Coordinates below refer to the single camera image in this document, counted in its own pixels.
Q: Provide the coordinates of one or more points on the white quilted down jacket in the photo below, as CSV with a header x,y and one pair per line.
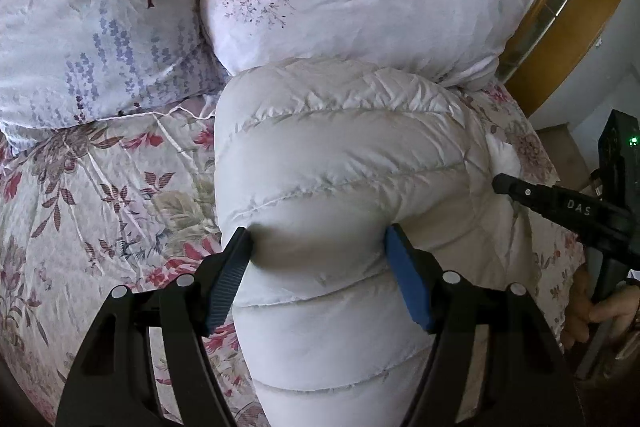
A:
x,y
350,147

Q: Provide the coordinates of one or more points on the lavender print pillow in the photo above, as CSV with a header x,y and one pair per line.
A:
x,y
75,32

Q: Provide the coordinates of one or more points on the floral quilted bedspread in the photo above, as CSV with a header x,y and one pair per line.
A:
x,y
100,207

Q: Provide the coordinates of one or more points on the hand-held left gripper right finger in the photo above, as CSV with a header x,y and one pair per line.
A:
x,y
405,277

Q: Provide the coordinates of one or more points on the person's right hand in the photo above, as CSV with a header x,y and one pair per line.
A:
x,y
580,307

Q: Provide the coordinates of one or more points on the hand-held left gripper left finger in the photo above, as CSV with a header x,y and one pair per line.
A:
x,y
225,287

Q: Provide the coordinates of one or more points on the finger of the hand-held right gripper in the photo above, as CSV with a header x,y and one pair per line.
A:
x,y
550,202

